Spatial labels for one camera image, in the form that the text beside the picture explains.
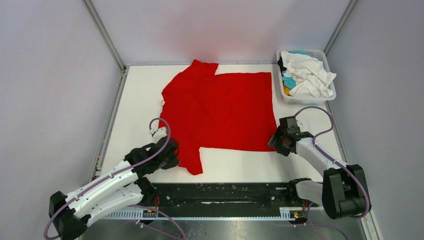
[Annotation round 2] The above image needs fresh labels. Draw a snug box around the white plastic laundry basket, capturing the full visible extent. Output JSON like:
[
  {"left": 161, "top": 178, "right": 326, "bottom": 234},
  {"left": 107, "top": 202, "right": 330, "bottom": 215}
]
[{"left": 275, "top": 48, "right": 336, "bottom": 105}]

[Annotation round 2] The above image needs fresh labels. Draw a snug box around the red t shirt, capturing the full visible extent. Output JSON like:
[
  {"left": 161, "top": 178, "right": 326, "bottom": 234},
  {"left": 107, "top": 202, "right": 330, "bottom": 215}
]
[{"left": 160, "top": 60, "right": 277, "bottom": 175}]

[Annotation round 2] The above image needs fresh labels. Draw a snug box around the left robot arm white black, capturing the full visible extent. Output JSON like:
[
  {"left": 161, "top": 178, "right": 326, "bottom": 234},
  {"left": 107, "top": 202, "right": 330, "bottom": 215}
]
[{"left": 48, "top": 136, "right": 179, "bottom": 240}]

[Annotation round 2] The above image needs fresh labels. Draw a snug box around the white slotted cable duct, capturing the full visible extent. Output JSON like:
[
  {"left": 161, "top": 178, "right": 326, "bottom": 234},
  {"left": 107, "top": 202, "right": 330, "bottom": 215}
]
[{"left": 101, "top": 204, "right": 307, "bottom": 221}]

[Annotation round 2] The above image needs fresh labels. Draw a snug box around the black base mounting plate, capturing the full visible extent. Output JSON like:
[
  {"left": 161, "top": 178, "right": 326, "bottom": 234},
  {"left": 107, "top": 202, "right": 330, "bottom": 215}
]
[{"left": 139, "top": 182, "right": 309, "bottom": 210}]

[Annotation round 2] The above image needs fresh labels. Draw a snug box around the teal garment in basket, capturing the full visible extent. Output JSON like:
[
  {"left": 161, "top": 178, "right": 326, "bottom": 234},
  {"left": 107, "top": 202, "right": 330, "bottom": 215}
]
[{"left": 281, "top": 50, "right": 311, "bottom": 95}]

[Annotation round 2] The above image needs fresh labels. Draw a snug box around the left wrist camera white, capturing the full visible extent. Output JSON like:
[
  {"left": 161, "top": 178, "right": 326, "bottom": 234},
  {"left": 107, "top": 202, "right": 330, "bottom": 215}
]
[{"left": 149, "top": 127, "right": 168, "bottom": 142}]

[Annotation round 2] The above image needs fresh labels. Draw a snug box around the black garment in basket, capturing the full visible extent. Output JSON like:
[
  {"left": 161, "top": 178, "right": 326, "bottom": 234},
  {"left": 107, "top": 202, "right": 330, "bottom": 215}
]
[{"left": 277, "top": 56, "right": 287, "bottom": 74}]

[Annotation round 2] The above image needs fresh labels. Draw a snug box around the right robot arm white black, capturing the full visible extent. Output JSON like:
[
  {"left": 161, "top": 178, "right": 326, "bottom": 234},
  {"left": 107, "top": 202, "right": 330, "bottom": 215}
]
[{"left": 268, "top": 116, "right": 372, "bottom": 220}]

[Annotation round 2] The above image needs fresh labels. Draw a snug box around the white t shirt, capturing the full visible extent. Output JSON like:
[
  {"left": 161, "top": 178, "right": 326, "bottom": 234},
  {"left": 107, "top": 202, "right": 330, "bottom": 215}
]
[{"left": 281, "top": 50, "right": 337, "bottom": 98}]

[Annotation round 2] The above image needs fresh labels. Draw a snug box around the orange garment in basket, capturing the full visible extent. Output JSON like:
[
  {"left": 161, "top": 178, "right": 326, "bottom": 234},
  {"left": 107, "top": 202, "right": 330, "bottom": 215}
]
[{"left": 283, "top": 85, "right": 290, "bottom": 96}]

